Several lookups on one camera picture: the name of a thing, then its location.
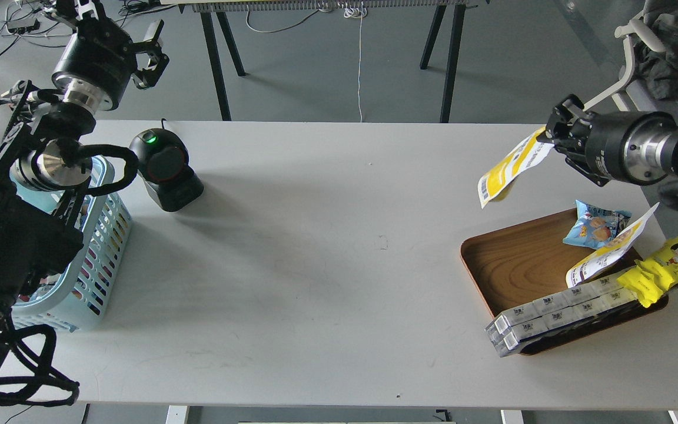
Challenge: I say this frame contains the black table legs behind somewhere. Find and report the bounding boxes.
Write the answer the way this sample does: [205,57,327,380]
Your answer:
[198,0,469,123]

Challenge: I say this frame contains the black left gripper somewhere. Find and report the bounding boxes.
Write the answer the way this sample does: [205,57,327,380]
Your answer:
[45,1,170,111]

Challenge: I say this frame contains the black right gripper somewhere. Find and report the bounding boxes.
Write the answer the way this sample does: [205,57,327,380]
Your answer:
[544,94,676,187]

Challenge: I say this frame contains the long silver snack box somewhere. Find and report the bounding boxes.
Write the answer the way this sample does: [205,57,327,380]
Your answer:
[485,288,642,357]
[484,276,637,344]

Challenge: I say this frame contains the black barcode scanner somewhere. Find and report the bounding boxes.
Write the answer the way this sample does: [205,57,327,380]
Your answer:
[129,118,204,212]

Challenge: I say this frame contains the yellow white snack pouch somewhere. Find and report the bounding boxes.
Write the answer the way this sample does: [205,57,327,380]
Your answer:
[566,203,660,288]
[477,127,553,208]

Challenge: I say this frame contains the blue snack bag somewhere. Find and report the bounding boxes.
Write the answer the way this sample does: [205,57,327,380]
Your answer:
[562,200,632,250]

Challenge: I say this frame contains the brown wooden tray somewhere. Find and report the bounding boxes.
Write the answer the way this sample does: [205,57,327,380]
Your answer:
[460,210,669,343]

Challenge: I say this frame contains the black power adapter on floor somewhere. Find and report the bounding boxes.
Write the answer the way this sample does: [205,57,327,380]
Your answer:
[5,16,40,35]

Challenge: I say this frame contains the office chair with clothes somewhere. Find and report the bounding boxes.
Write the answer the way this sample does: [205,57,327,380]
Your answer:
[584,1,678,122]

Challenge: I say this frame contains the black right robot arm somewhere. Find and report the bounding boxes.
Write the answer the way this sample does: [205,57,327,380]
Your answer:
[536,94,678,211]

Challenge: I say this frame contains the yellow cartoon snack bag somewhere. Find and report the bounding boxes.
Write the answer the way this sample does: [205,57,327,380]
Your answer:
[617,236,678,307]

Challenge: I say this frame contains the white hanging cable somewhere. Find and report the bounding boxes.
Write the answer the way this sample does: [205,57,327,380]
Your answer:
[339,0,369,123]

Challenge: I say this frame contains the light blue plastic basket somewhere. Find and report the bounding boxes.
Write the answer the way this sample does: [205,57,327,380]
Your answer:
[4,156,134,334]

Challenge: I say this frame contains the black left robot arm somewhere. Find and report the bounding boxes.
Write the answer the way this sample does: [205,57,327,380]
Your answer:
[0,1,169,407]

